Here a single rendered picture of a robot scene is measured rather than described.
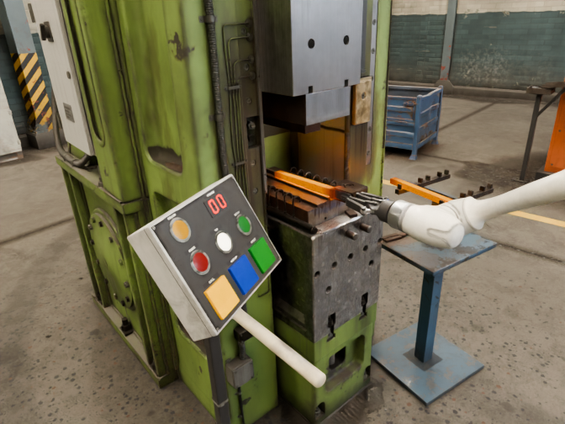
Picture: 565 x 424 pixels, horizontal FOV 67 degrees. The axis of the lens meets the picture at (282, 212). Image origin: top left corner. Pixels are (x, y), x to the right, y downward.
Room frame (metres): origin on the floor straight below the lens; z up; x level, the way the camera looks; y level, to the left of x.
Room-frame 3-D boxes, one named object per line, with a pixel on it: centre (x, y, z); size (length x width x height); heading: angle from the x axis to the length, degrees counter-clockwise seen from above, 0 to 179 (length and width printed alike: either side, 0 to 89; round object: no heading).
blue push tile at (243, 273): (0.90, 0.10, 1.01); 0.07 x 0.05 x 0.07; 154
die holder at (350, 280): (1.58, -0.07, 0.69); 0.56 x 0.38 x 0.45; 39
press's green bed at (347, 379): (1.58, -0.07, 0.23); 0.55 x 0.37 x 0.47; 39
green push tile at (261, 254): (0.99, 0.06, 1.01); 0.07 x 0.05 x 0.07; 154
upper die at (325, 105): (1.54, -0.03, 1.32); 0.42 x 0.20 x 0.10; 39
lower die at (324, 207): (1.54, -0.03, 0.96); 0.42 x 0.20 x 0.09; 39
